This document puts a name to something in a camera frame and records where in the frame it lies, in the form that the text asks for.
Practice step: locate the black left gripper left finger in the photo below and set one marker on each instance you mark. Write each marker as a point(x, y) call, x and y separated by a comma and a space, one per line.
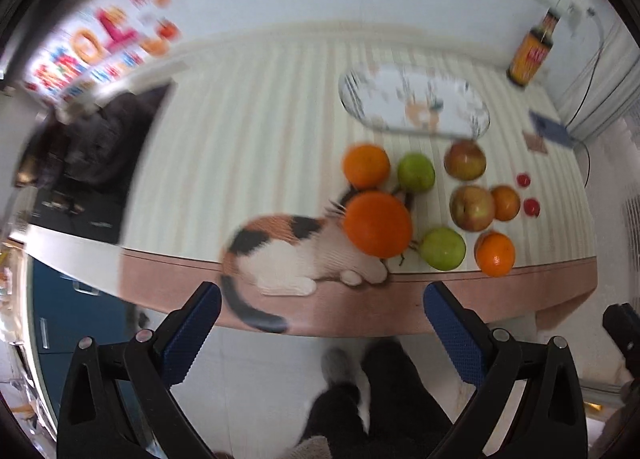
point(93, 420)

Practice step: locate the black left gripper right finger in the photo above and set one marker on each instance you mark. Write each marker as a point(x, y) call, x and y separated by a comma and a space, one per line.
point(550, 420)

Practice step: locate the small orange front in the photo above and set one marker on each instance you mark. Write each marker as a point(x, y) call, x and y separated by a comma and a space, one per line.
point(494, 254)

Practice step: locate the small orange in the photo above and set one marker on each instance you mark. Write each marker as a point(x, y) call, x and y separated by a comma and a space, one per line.
point(494, 254)
point(507, 202)

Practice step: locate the red cherry tomato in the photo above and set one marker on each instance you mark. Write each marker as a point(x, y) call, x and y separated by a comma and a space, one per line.
point(523, 180)
point(531, 207)

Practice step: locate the red-green apple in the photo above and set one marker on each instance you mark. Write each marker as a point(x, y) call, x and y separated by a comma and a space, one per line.
point(465, 161)
point(472, 208)

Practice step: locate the green apple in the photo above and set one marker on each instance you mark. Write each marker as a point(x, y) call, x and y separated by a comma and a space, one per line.
point(442, 248)
point(415, 173)

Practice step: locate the large orange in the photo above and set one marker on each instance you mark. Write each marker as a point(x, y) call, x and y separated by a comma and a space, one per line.
point(378, 224)

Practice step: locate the medium orange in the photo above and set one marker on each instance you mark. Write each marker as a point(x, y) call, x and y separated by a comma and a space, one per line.
point(366, 166)

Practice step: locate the blue cabinet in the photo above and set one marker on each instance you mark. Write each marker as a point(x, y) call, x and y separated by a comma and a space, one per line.
point(64, 310)

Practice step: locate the person's dark legs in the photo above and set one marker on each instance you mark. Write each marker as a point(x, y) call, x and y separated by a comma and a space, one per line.
point(405, 420)

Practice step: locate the brown mat label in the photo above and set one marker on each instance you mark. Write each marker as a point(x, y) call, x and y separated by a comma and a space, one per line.
point(535, 143)

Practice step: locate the blue smartphone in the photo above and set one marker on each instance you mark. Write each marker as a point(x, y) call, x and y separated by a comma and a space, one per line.
point(551, 130)

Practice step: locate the black gas stove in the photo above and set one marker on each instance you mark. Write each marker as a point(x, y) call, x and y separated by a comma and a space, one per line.
point(82, 170)

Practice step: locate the soy sauce bottle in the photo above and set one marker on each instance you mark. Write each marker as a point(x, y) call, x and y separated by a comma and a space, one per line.
point(533, 50)

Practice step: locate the white oval patterned plate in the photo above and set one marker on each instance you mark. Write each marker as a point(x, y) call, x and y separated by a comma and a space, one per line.
point(413, 100)

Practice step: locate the striped cat table mat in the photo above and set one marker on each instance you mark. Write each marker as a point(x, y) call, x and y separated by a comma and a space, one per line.
point(255, 127)

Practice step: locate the colourful wall stickers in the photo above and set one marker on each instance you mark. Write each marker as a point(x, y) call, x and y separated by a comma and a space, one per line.
point(99, 43)

